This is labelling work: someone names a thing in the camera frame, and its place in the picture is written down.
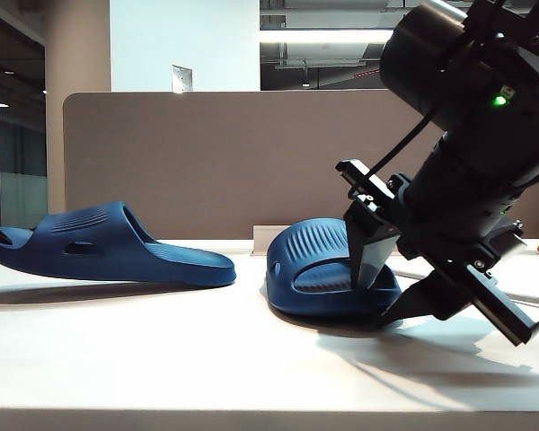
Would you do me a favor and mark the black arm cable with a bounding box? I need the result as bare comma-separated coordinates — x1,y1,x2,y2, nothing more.
348,114,437,199

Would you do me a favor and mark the dark glass partition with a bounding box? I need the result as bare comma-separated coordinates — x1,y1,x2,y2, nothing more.
0,8,49,230

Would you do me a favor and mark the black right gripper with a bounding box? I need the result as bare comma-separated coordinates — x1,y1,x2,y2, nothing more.
335,156,539,347

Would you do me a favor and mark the blue rubber slipper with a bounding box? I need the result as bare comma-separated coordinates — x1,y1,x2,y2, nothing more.
0,200,237,288
264,218,403,319

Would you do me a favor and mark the beige desk cable box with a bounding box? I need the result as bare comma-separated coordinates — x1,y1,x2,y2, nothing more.
252,225,293,257

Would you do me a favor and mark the silver wall plate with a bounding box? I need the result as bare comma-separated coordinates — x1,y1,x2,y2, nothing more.
171,65,194,94

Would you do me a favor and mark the white ceiling light strip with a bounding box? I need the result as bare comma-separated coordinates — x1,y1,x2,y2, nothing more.
259,29,390,45

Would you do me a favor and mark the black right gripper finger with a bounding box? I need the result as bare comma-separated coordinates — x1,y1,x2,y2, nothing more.
343,199,403,293

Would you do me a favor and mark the brown fabric desk partition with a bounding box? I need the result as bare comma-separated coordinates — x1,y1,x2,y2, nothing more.
62,91,539,242

